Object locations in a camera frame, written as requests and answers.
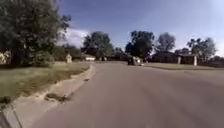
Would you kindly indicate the vehicle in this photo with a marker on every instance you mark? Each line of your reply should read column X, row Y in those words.
column 134, row 61

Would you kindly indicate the small white building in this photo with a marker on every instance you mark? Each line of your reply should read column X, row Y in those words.
column 90, row 58

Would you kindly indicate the broad dark tree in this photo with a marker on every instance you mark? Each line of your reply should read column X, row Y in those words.
column 97, row 45
column 201, row 49
column 140, row 43

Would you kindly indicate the grey asphalt road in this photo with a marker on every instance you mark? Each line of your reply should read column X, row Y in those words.
column 140, row 96

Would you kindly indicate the pale short pillar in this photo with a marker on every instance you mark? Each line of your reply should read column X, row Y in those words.
column 68, row 58

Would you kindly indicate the small dark tree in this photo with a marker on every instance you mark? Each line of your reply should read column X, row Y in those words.
column 165, row 42

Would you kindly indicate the dark building with pale posts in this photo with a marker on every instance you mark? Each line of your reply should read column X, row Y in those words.
column 170, row 58

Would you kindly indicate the dark debris pile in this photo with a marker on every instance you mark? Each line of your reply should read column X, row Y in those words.
column 55, row 97

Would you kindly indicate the grass verge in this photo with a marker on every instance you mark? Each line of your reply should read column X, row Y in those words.
column 180, row 66

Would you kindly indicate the green bush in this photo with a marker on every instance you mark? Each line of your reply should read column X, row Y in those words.
column 42, row 59

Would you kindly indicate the grass lawn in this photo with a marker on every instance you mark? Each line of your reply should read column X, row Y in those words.
column 30, row 78

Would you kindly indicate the pale concrete kerb gutter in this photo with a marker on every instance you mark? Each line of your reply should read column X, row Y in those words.
column 36, row 105

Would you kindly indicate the large leafy tree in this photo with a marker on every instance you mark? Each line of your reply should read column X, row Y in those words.
column 26, row 30

